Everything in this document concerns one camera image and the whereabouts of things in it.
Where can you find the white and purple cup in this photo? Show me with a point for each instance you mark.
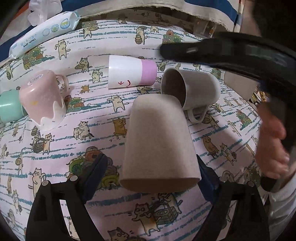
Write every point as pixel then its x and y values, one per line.
pixel 125 71

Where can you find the baby wipes pack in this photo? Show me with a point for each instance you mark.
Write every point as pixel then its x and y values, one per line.
pixel 48 21

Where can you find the beige tumbler cup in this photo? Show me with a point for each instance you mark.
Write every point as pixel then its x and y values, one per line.
pixel 159 151

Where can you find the person's right hand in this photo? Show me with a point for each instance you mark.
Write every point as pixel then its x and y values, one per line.
pixel 271 156

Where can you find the pink cup white wavy rim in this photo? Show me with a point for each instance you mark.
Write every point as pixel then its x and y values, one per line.
pixel 43 99

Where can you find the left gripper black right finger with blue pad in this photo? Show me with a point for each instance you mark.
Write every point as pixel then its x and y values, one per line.
pixel 237 212

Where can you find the mint green cup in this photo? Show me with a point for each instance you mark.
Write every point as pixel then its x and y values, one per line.
pixel 10 106

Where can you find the cat pattern bed sheet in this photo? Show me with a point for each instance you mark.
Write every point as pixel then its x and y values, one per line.
pixel 96 121

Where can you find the striped hanging cloth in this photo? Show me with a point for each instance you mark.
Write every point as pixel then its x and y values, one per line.
pixel 225 13

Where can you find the white ceramic mug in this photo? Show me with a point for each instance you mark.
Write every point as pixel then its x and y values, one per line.
pixel 195 90

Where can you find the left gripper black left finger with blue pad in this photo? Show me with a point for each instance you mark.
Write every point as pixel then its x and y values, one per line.
pixel 46 220

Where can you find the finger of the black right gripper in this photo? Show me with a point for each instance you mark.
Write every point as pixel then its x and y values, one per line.
pixel 188 52

